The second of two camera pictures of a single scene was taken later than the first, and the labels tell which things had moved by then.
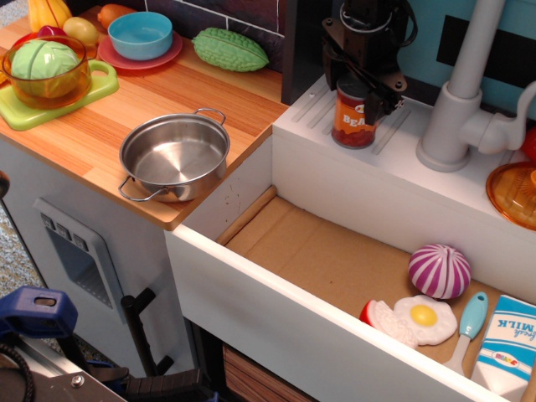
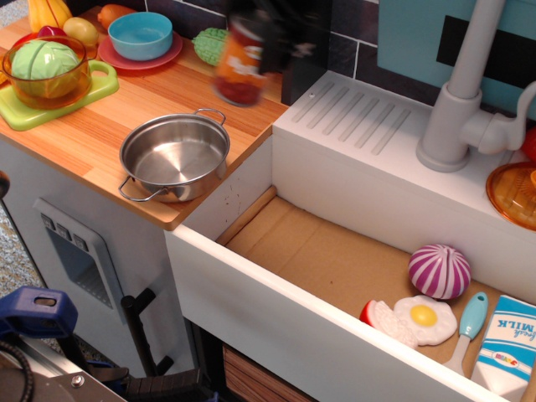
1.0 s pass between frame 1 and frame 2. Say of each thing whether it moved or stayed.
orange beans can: moved
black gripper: moved
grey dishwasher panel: stayed
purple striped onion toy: stayed
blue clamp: stayed
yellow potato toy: stayed
